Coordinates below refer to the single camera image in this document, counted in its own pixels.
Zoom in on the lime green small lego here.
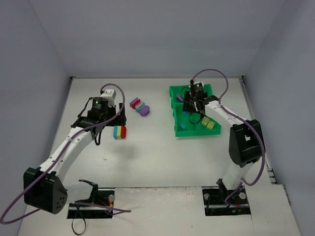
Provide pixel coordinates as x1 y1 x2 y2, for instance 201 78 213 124
201 117 210 127

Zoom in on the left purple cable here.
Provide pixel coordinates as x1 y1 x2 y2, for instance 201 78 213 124
0 83 132 225

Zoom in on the green divided sorting tray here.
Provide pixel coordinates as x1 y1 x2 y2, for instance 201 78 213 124
169 85 221 138

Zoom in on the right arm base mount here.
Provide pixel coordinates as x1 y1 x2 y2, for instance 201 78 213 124
202 186 251 216

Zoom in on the purple cable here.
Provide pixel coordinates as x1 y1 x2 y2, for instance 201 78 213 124
190 68 266 209
0 83 132 225

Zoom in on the teal printed purple lego stack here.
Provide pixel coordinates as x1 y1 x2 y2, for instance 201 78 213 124
135 102 150 117

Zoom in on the purple sloped lego brick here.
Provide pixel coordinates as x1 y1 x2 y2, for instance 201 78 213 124
176 94 184 102

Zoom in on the lime green lego brick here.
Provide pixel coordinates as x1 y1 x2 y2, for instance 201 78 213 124
206 120 215 130

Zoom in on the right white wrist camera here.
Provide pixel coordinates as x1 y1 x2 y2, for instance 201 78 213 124
190 81 204 91

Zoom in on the purple lego with red brick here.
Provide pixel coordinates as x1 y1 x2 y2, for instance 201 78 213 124
129 97 141 109

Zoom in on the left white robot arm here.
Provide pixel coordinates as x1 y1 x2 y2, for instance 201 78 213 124
23 96 126 214

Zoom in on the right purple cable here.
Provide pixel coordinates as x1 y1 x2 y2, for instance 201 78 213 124
190 68 266 209

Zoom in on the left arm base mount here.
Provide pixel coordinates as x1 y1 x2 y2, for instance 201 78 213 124
67 189 115 219

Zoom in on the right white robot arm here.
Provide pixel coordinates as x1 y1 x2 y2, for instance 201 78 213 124
183 81 263 190

